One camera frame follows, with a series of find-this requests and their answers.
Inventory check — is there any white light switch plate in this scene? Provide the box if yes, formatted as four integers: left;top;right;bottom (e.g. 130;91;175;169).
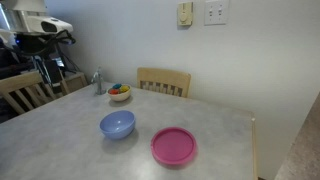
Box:
203;0;230;26

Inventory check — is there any silver metal bottle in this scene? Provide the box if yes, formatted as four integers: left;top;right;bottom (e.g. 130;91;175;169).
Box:
90;65;107;96

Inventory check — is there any beige wall thermostat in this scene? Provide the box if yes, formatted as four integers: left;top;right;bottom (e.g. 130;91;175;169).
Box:
176;1;194;27

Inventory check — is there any bright window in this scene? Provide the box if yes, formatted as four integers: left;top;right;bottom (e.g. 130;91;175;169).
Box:
50;57;65;68

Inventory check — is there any pink plastic plate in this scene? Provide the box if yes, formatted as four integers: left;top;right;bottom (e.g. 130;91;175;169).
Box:
150;126;198;166

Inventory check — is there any yellow toy ball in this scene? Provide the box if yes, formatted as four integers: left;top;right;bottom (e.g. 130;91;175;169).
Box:
119;84;131;94

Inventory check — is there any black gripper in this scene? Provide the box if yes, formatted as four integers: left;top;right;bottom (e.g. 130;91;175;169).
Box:
14;29;77;55

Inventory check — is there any beige bowl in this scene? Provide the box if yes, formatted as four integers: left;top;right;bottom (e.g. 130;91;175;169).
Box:
106;84;132;102

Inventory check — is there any wooden chair with slatted back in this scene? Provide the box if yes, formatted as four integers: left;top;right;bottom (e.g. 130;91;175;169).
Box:
0;70;71;116
136;67;192;99

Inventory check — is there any speckled stone countertop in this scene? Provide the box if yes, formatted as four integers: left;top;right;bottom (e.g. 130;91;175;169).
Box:
273;93;320;180

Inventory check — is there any blue plastic bowl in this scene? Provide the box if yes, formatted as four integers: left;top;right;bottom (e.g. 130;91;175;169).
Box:
99;110;137;140

